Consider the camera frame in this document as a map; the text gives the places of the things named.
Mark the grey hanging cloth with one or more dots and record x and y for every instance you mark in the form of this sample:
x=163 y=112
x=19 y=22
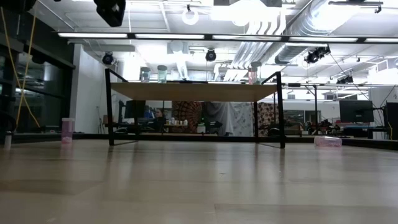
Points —
x=220 y=112

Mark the pink medicine bottle white cap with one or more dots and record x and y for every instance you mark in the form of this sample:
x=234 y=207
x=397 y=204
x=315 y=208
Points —
x=67 y=129
x=328 y=141

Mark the wooden shelf black metal frame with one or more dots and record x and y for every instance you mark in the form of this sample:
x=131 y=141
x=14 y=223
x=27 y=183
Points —
x=192 y=91

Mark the white patterned hanging cloth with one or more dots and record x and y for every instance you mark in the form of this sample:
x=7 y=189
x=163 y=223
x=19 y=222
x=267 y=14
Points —
x=242 y=119

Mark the black desk monitor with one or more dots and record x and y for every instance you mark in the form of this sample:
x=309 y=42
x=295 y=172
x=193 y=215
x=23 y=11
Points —
x=138 y=109

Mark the brown floral hanging cloth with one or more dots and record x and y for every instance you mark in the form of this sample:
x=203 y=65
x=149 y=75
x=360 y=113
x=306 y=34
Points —
x=265 y=116

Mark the blue top desk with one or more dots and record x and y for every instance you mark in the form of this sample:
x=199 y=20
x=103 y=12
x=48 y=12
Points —
x=357 y=128

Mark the black table edge rail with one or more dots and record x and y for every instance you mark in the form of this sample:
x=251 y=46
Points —
x=367 y=143

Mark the black standing panel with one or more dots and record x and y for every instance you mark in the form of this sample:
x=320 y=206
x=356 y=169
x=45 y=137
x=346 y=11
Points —
x=392 y=121

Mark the potted plant white pot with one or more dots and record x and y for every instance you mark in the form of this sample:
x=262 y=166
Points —
x=201 y=128

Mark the red black equipment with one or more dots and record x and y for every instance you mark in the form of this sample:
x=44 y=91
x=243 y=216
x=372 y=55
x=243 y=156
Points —
x=323 y=127

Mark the person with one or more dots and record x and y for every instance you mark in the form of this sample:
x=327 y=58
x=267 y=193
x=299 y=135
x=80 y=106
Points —
x=159 y=119

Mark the salmon medicine bottle white cap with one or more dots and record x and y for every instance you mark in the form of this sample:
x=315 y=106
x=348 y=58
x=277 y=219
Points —
x=250 y=77

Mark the black monitor on arm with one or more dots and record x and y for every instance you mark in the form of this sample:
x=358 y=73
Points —
x=356 y=111

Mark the white cylinder dark top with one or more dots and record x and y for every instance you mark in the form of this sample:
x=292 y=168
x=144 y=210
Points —
x=8 y=141

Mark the white round pendant lamp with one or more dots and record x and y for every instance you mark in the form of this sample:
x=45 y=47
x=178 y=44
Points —
x=190 y=21

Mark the black background rig frame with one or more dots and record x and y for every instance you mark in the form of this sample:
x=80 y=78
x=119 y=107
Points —
x=316 y=109

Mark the black ceiling spotlight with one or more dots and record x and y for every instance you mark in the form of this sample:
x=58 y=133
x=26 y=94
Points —
x=312 y=57
x=345 y=80
x=211 y=55
x=108 y=58

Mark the silver ceiling pipes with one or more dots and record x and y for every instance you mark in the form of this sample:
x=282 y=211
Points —
x=248 y=53

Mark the silver ventilation duct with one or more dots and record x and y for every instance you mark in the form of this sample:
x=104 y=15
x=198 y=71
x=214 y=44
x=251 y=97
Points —
x=292 y=53

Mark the white LED light strip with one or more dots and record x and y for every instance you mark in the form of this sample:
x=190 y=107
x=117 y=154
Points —
x=93 y=35
x=323 y=39
x=169 y=36
x=382 y=40
x=245 y=37

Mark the mandala pattern tapestry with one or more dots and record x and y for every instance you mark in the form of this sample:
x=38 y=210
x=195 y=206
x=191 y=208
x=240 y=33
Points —
x=186 y=109

